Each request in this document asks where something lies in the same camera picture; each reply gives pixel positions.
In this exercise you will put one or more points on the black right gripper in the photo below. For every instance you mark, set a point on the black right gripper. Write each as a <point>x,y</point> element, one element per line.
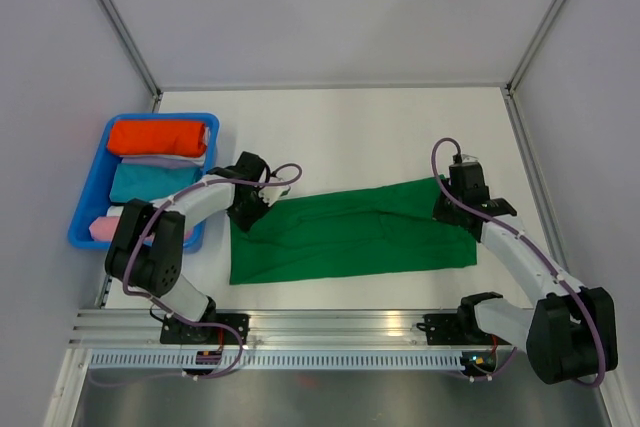
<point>439,213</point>

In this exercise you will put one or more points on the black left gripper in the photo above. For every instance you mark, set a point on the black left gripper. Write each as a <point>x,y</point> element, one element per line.
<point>246,224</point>

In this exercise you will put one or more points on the green t-shirt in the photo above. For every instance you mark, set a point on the green t-shirt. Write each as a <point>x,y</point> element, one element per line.
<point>374,231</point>

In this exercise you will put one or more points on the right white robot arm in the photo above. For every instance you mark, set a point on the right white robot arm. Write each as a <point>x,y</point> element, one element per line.
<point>568,333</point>

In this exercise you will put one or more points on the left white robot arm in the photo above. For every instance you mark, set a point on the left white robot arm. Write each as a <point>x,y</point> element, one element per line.
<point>146,252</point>

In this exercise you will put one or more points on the teal rolled t-shirt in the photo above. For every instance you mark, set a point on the teal rolled t-shirt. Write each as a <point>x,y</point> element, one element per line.
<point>148,183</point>

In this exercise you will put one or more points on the lilac rolled t-shirt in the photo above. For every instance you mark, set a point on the lilac rolled t-shirt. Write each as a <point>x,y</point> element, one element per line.
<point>167,162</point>

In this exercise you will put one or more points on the orange rolled t-shirt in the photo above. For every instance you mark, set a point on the orange rolled t-shirt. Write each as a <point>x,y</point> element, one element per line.
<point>183,138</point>

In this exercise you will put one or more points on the white rolled t-shirt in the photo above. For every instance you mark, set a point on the white rolled t-shirt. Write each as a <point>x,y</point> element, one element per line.
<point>115,211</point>

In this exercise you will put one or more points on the pink rolled t-shirt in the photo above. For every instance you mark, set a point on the pink rolled t-shirt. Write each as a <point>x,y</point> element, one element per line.
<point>103,228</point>

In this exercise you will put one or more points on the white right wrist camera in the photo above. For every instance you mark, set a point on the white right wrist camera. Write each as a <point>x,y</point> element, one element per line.
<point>467,158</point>

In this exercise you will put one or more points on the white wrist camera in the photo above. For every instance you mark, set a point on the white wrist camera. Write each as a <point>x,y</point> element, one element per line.
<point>272,193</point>
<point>467,158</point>

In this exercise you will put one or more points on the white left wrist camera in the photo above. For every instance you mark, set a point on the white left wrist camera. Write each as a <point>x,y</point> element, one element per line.
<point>272,193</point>

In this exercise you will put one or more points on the slotted cable duct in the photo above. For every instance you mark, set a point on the slotted cable duct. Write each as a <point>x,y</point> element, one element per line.
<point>285,360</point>

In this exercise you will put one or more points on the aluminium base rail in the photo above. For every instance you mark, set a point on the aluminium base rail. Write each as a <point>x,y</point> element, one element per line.
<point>280,329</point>

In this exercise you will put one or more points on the aluminium frame post right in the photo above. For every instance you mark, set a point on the aluminium frame post right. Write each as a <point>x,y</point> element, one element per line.
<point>542,31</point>

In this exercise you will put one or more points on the aluminium frame post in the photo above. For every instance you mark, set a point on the aluminium frame post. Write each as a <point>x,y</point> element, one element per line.
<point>542,31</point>
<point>129,46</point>

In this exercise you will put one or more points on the aluminium frame post left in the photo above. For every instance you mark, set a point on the aluminium frame post left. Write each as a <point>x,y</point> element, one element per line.
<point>129,46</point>

